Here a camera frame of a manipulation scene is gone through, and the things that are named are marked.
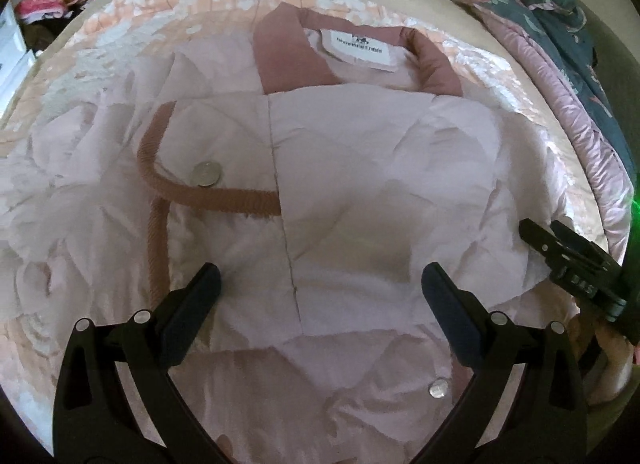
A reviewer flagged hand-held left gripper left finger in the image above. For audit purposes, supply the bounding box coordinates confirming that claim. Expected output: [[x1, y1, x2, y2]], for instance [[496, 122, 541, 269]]
[[52, 263, 223, 464]]

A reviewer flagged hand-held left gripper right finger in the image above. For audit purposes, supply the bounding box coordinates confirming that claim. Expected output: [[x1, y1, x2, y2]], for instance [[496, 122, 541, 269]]
[[421, 261, 590, 464]]

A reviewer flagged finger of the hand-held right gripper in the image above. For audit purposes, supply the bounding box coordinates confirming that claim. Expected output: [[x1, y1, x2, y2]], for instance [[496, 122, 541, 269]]
[[519, 218, 629, 323], [549, 219, 626, 290]]

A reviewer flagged pink quilted jacket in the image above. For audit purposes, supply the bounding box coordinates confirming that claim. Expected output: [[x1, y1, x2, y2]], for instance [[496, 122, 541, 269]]
[[10, 1, 576, 464]]

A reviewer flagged olive headboard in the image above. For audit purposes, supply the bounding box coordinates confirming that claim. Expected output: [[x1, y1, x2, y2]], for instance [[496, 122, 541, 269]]
[[515, 0, 640, 145]]

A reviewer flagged dark floral quilt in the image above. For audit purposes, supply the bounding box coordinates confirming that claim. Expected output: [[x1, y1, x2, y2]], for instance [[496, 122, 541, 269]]
[[447, 0, 640, 265]]

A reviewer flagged pink blanket with white print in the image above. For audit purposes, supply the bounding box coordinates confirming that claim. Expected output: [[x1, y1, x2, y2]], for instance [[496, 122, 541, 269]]
[[0, 0, 626, 464]]

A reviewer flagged white dresser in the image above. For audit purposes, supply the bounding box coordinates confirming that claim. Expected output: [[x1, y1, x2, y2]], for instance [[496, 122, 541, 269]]
[[0, 0, 36, 110]]

